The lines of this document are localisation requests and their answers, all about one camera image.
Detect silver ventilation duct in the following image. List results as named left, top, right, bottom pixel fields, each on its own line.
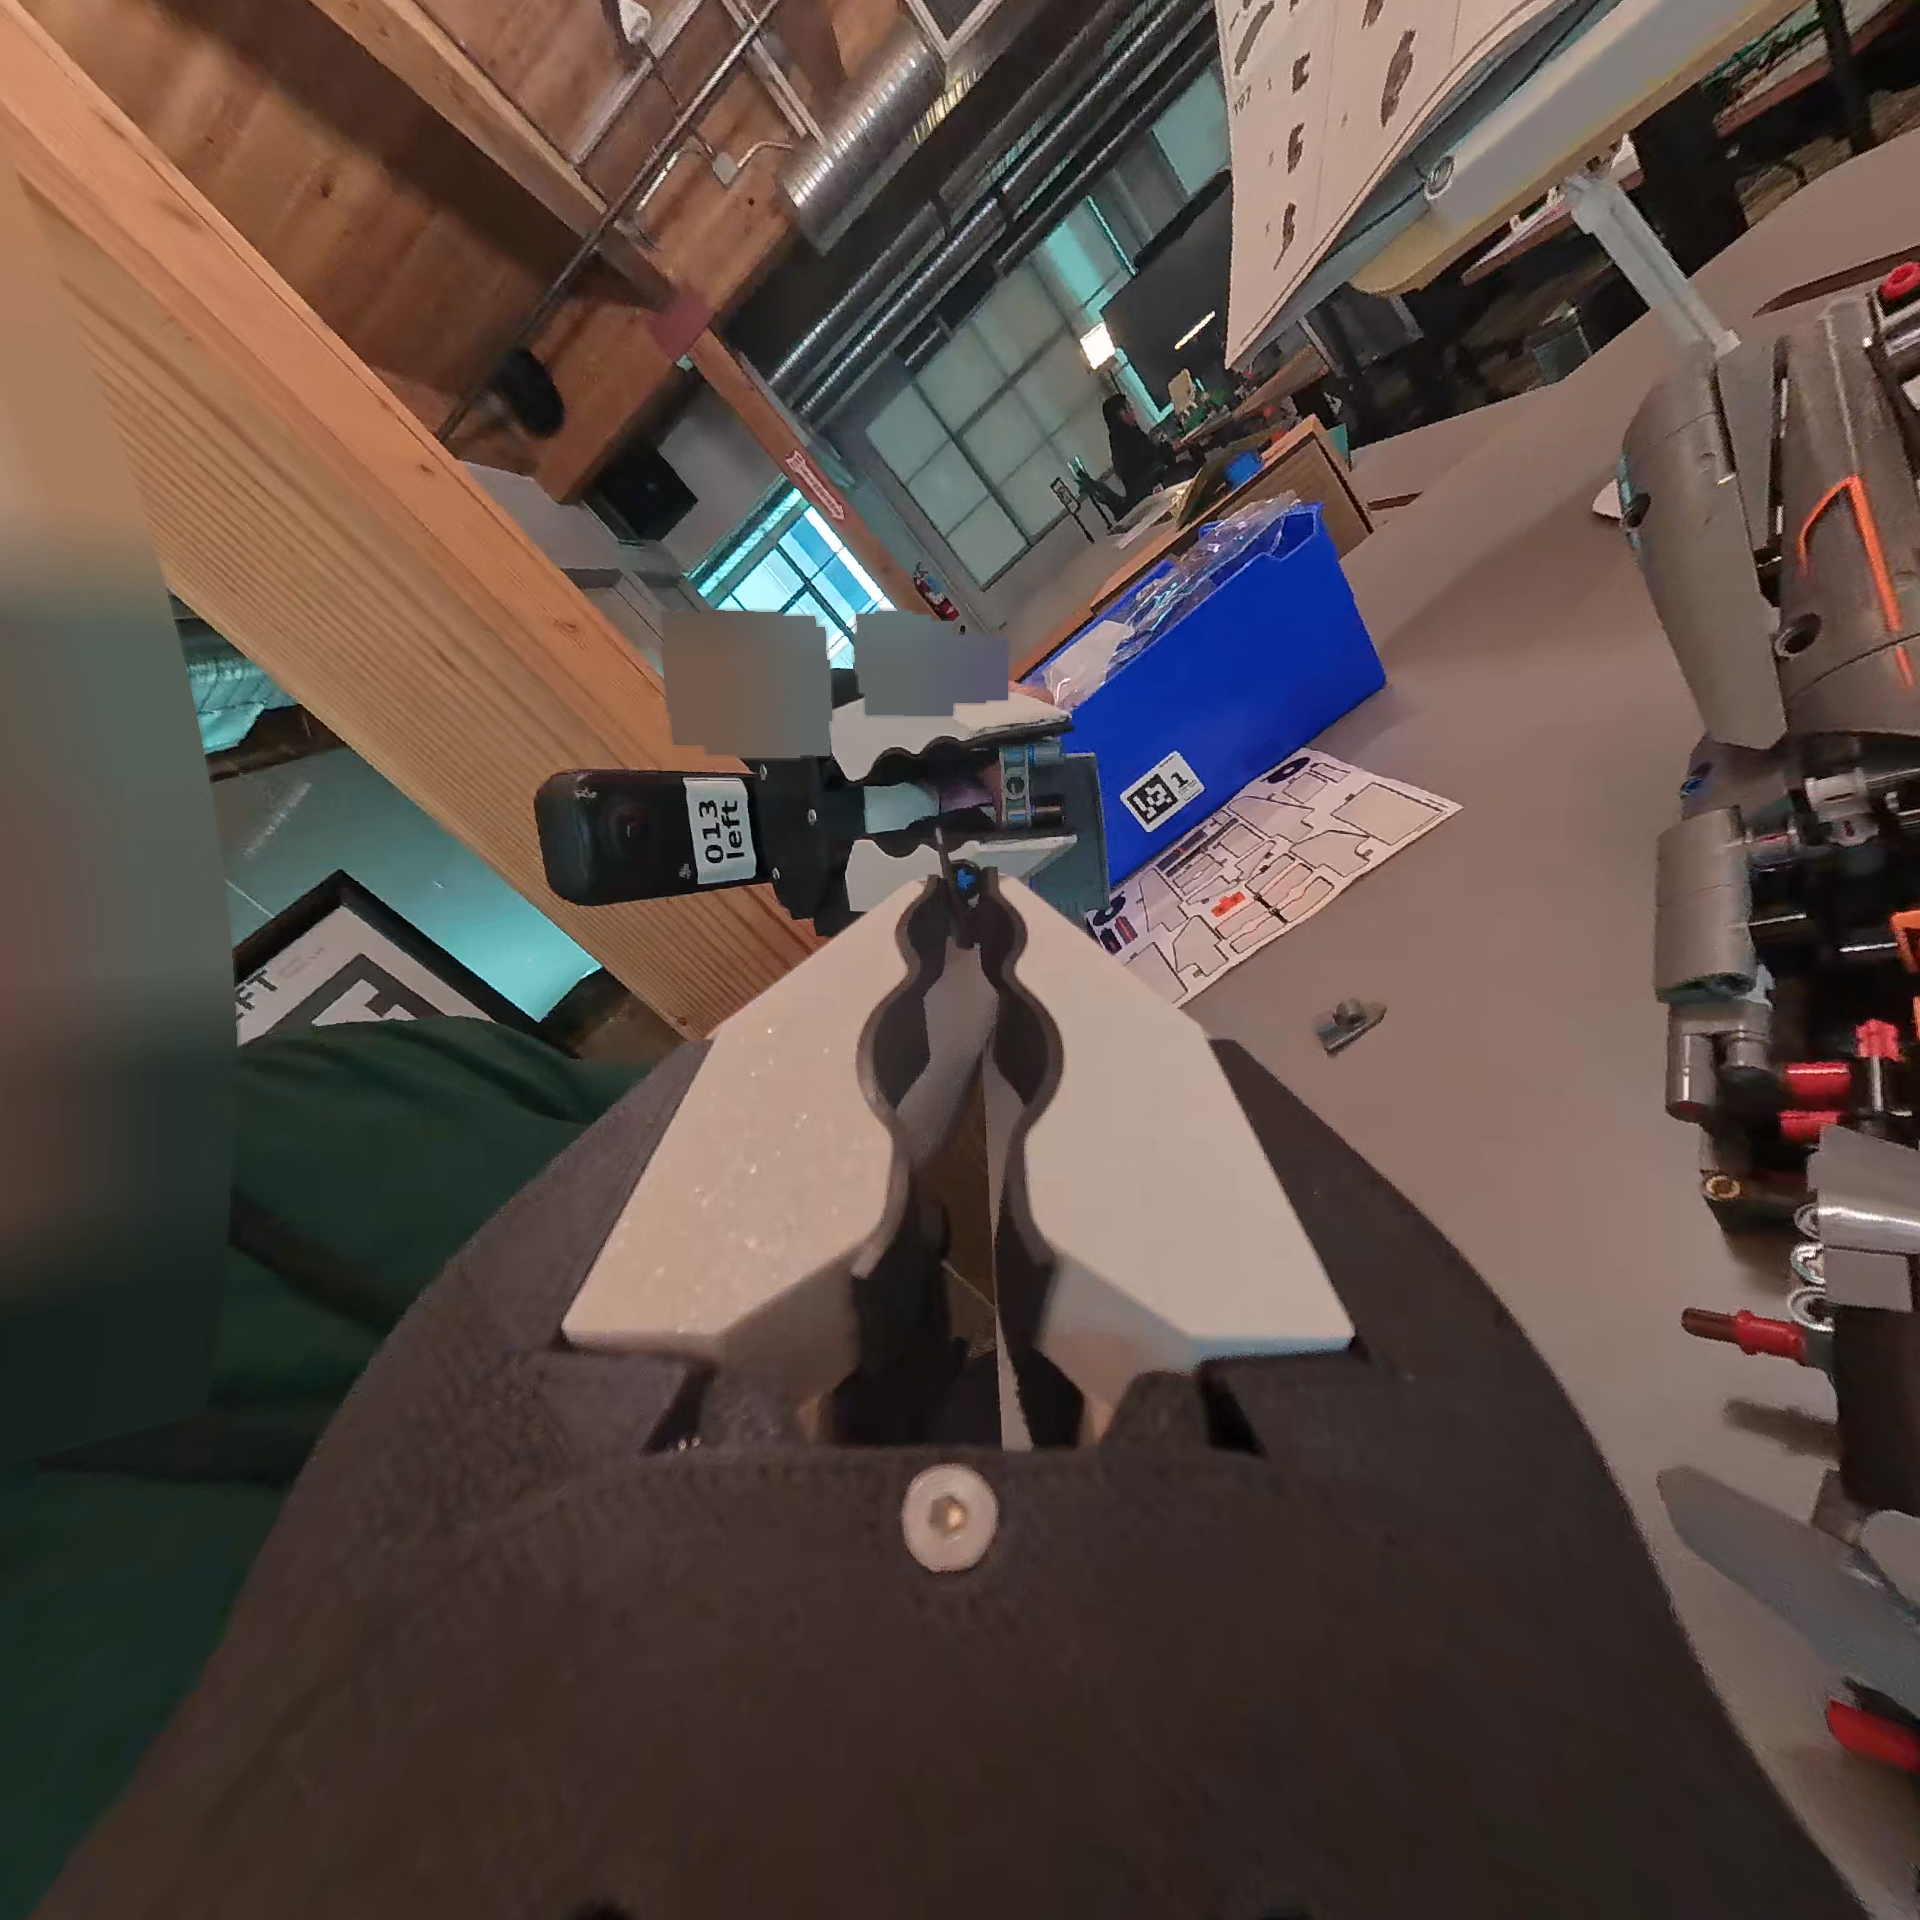
left=774, top=22, right=985, bottom=253

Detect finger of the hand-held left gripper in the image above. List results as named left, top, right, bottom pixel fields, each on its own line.
left=830, top=692, right=1078, bottom=787
left=858, top=816, right=1078, bottom=916

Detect dark green cloth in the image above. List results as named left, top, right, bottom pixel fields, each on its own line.
left=0, top=1018, right=649, bottom=1920

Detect grey lego car model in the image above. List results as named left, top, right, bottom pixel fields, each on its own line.
left=1616, top=258, right=1920, bottom=1779

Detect clear plastic bags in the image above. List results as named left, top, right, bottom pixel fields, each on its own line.
left=1048, top=507, right=1311, bottom=710

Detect black speaker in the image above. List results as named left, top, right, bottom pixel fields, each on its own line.
left=590, top=448, right=703, bottom=545

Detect cardboard box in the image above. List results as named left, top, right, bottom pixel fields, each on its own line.
left=1168, top=417, right=1377, bottom=561

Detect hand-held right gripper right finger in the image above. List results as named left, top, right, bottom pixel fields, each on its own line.
left=976, top=872, right=1360, bottom=1432

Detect blue plastic bin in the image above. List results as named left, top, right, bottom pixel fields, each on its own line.
left=1031, top=502, right=1393, bottom=890

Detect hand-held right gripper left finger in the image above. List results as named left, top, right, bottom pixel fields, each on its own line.
left=562, top=874, right=962, bottom=1409

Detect pale raised desk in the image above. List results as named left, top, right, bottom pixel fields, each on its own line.
left=1352, top=0, right=1920, bottom=354

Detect white sticker sheet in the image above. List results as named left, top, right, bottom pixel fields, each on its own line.
left=1084, top=747, right=1466, bottom=1011

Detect black lego subassembly blue pins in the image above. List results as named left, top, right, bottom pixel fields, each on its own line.
left=931, top=732, right=1116, bottom=921

